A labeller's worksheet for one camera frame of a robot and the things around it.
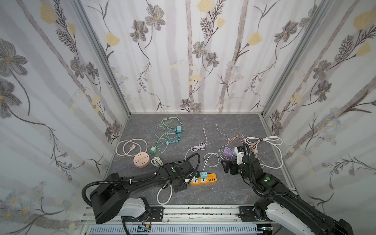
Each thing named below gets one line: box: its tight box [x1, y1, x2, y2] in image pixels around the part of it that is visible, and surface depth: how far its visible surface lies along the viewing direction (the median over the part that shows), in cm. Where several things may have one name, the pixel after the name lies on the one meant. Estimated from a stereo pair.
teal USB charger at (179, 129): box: [174, 125, 184, 133], surface depth 110 cm
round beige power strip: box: [133, 151, 151, 168], surface depth 93 cm
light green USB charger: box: [149, 145, 157, 156], surface depth 97 cm
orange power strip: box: [189, 173, 218, 187], surface depth 85 cm
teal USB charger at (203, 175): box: [199, 171, 208, 180], surface depth 83 cm
